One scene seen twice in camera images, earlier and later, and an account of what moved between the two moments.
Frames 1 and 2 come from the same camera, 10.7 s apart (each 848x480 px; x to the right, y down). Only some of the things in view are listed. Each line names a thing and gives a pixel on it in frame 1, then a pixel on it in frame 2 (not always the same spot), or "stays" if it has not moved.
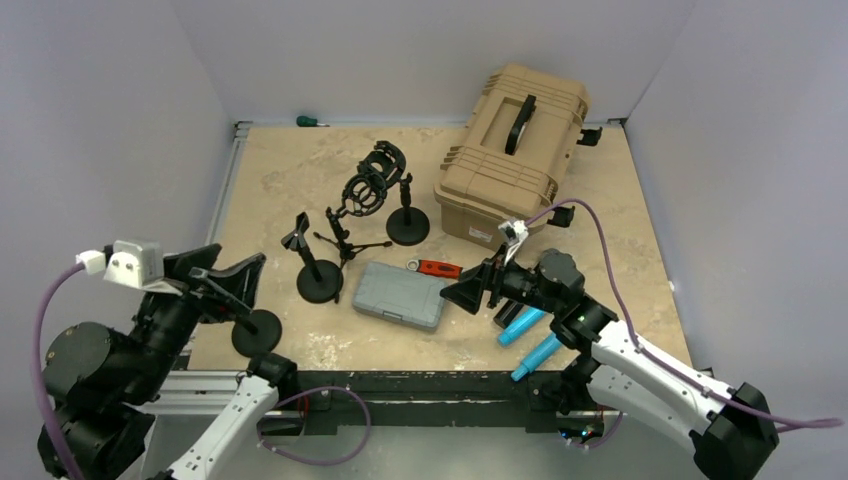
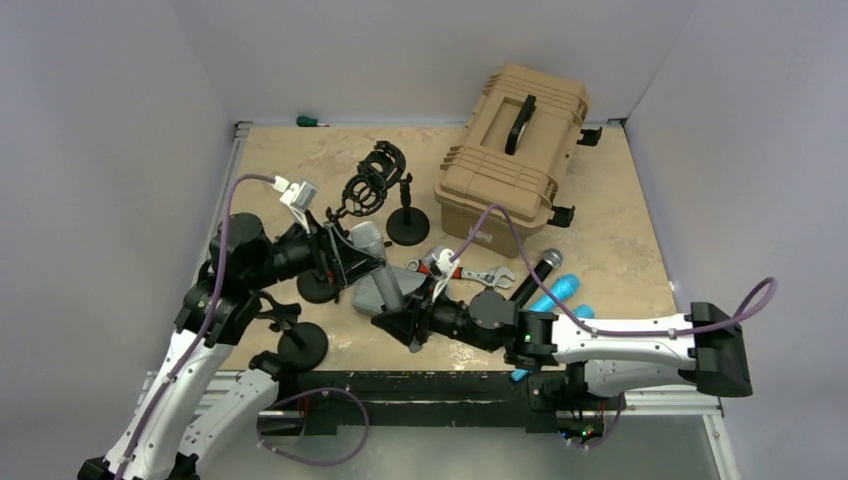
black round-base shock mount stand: x=407 y=225 stays
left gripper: x=238 y=281 -> x=353 y=261
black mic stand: x=320 y=281 stays
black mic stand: x=256 y=333 -> x=303 y=346
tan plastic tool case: x=507 y=163 stays
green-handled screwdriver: x=303 y=121 stays
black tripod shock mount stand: x=363 y=193 stays
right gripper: x=468 y=290 -> x=403 y=322
